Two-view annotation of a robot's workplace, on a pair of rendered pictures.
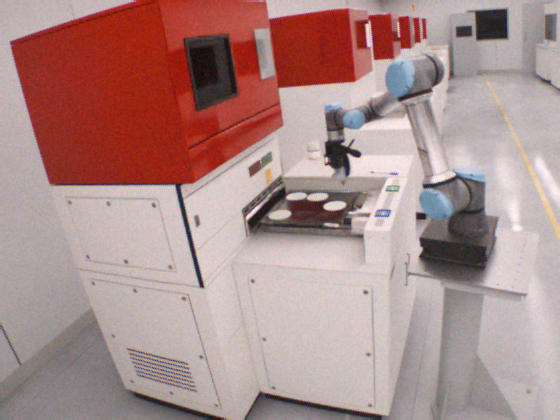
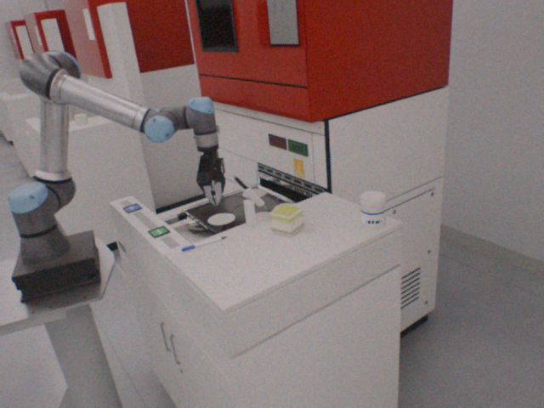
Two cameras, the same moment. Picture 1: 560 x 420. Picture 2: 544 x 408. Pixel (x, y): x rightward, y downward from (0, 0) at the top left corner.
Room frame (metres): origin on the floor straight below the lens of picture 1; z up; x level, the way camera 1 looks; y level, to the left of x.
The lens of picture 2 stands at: (2.67, -1.38, 1.58)
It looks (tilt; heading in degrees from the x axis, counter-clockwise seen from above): 23 degrees down; 122
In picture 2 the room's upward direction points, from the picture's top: 6 degrees counter-clockwise
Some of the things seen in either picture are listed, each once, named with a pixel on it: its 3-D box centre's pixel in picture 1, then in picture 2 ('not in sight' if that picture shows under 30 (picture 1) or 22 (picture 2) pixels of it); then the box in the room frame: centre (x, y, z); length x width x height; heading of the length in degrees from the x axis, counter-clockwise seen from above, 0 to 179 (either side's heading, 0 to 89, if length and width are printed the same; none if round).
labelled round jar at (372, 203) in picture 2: (313, 150); (372, 210); (2.30, -0.23, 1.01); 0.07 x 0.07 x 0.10
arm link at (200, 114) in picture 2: (334, 116); (201, 116); (1.76, -0.28, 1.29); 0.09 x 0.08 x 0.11; 27
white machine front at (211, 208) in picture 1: (243, 195); (263, 154); (1.71, 0.15, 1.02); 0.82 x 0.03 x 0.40; 155
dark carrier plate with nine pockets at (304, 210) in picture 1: (310, 206); (246, 209); (1.79, -0.14, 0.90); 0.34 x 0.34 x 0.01; 65
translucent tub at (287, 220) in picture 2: not in sight; (286, 220); (2.08, -0.35, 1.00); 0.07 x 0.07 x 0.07; 84
